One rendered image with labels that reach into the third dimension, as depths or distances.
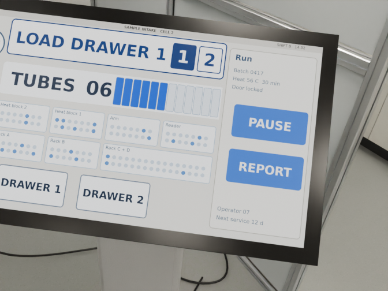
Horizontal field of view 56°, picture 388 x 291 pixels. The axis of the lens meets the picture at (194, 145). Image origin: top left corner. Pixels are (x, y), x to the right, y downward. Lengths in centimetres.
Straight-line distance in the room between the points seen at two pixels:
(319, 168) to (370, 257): 150
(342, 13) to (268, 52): 57
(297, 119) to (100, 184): 27
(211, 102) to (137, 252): 32
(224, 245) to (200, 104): 19
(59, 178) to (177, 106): 18
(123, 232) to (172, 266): 23
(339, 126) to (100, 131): 76
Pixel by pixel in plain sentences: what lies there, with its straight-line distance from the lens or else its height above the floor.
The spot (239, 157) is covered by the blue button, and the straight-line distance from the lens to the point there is 48.
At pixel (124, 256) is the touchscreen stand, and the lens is 70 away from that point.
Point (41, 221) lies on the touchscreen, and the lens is 52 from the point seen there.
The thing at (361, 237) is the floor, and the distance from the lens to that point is 206.
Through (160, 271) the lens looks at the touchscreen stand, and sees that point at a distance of 72.
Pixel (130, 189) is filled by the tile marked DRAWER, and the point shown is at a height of 101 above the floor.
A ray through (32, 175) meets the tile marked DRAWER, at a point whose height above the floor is 101.
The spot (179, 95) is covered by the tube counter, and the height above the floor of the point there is 111.
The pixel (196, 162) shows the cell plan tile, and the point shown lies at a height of 105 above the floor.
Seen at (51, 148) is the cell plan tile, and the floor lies 104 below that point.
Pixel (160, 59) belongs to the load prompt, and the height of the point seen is 115.
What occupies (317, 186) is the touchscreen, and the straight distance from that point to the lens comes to 50.
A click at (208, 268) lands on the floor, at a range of 168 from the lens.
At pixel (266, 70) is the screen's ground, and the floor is 115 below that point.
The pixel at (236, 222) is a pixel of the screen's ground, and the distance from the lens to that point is 48.
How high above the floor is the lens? 134
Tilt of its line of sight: 35 degrees down
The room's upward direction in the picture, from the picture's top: 6 degrees clockwise
